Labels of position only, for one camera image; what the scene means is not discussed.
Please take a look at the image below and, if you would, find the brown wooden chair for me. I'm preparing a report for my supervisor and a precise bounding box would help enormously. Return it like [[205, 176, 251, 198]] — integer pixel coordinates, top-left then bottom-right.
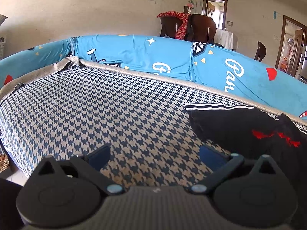
[[159, 16, 190, 39], [188, 14, 216, 45]]

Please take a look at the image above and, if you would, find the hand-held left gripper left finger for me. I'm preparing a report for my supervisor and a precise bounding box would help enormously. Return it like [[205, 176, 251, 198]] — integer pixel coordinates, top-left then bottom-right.
[[37, 145, 125, 195]]

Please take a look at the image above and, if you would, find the narrow wooden door frame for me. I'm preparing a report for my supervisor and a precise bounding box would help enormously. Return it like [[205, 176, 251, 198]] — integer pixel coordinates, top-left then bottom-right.
[[203, 0, 228, 30]]

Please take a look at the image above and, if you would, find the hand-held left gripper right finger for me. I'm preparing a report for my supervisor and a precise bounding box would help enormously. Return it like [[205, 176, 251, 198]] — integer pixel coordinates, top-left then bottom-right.
[[191, 145, 277, 195]]

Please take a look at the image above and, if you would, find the wide wooden door frame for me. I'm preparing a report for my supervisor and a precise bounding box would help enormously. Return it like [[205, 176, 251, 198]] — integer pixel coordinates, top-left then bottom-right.
[[275, 15, 307, 77]]

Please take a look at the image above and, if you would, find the dark curved-back chair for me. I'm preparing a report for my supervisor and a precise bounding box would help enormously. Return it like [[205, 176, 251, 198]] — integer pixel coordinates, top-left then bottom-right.
[[254, 41, 267, 62]]

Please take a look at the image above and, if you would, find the blue printed sofa cover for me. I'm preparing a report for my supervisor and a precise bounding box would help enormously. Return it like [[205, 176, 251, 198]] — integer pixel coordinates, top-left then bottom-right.
[[0, 35, 307, 120]]

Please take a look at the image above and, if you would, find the houndstooth sofa mat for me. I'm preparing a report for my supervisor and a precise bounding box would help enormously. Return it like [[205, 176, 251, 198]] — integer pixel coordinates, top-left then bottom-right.
[[0, 56, 307, 190]]

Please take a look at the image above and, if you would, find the white tablecloth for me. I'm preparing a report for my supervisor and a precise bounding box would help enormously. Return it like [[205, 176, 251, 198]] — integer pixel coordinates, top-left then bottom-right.
[[213, 29, 238, 51]]

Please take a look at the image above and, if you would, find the black shirt with white stripes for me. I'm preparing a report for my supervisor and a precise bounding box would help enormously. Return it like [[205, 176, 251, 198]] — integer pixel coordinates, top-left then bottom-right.
[[185, 103, 307, 197]]

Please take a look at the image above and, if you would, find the red patterned cloth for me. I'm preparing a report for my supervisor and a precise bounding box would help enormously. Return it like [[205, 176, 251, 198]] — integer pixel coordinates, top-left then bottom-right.
[[156, 11, 191, 40]]

